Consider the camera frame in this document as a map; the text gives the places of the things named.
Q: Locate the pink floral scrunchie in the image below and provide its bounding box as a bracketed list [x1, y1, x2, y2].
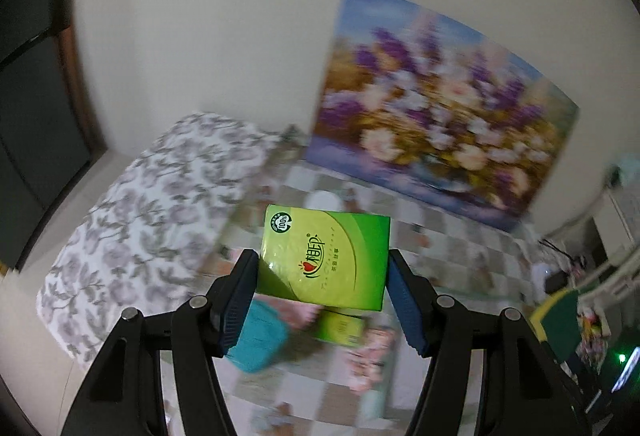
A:
[345, 328, 397, 395]

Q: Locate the pink fluffy cloth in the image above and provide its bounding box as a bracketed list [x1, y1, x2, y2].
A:
[257, 294, 323, 331]

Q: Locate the teal plastic box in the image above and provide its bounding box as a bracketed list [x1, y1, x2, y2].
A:
[227, 300, 290, 373]

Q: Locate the grey floral blanket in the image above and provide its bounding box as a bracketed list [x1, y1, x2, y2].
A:
[36, 112, 280, 367]

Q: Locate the checkered printed tablecloth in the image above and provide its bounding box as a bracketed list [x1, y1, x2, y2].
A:
[194, 125, 582, 436]

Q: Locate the small green tissue pack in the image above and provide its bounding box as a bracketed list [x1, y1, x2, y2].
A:
[314, 309, 367, 347]

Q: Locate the dark cabinet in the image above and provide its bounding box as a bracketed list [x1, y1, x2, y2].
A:
[1, 0, 94, 270]

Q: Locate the white pill bottle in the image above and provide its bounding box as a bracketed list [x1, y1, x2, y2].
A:
[304, 190, 345, 212]

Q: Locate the flower painting canvas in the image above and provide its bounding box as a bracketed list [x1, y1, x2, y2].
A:
[306, 0, 579, 231]

